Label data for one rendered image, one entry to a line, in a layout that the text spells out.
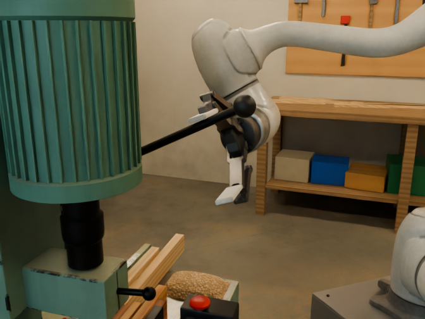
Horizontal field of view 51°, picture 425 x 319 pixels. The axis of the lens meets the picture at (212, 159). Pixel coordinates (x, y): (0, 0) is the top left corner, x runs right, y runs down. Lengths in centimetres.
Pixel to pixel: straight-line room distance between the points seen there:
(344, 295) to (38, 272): 86
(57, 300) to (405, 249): 80
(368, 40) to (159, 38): 337
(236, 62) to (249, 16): 301
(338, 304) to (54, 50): 97
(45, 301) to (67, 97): 33
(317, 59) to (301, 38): 283
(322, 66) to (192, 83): 117
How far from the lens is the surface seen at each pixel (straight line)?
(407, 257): 117
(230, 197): 71
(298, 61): 386
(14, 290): 73
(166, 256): 97
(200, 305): 66
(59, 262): 72
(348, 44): 102
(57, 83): 54
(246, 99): 66
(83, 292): 68
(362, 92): 385
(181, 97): 423
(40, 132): 56
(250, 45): 97
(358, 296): 133
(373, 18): 380
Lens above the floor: 139
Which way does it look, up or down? 16 degrees down
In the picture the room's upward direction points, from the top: straight up
